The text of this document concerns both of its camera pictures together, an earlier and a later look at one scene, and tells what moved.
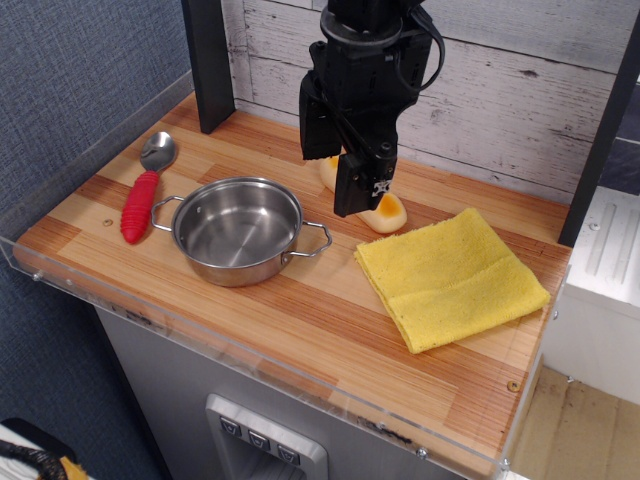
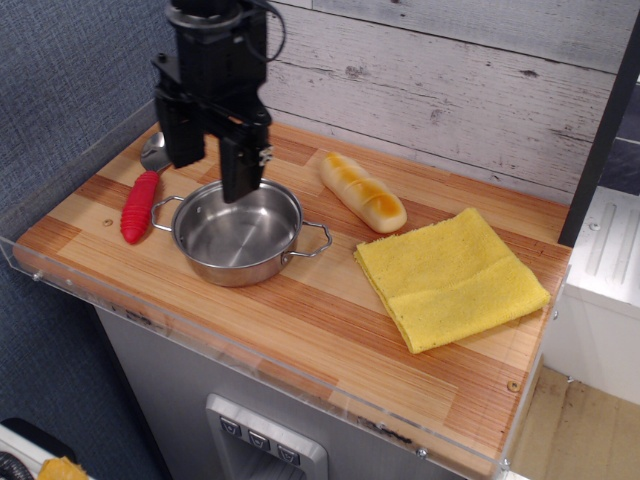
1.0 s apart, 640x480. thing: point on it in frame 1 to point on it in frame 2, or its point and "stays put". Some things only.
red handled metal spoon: x=157 y=151 stays put
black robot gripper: x=374 y=61 to x=220 y=64
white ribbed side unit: x=594 y=338 stays put
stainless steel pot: x=238 y=231 stays put
